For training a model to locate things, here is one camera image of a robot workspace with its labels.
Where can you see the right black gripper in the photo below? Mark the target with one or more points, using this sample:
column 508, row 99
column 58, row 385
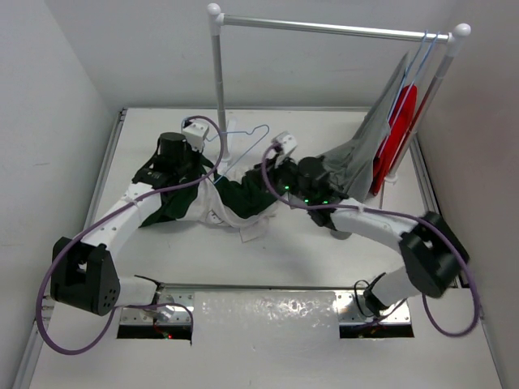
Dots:
column 274, row 170

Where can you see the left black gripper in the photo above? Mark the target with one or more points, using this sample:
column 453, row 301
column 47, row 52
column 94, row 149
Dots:
column 196, row 157

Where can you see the light blue hanger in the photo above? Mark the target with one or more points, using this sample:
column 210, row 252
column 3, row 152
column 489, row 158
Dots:
column 230, row 158

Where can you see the green and white t shirt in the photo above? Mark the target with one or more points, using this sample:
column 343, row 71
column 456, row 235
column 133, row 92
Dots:
column 219, row 202

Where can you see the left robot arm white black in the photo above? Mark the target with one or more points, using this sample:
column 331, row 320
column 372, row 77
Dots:
column 162, row 190

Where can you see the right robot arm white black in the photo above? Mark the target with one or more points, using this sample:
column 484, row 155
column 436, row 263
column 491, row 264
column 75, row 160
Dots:
column 432, row 255

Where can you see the grey t shirt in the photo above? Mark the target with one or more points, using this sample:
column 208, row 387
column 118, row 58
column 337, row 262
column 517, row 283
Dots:
column 350, row 165

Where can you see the red t shirt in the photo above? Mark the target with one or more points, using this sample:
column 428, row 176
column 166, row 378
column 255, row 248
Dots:
column 399, row 122

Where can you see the blue hanger with grey shirt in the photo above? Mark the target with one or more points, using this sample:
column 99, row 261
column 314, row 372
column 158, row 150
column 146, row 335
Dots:
column 408, row 68

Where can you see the white metal clothes rack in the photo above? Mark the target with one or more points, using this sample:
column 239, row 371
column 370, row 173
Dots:
column 453, row 41

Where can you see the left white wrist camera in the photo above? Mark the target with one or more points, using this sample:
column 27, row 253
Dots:
column 195, row 134

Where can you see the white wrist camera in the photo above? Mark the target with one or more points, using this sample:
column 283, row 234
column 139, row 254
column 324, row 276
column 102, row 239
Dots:
column 284, row 145
column 195, row 134

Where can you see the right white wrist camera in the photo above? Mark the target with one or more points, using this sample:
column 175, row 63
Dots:
column 284, row 145

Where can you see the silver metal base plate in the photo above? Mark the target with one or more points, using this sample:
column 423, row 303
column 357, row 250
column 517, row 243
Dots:
column 175, row 306

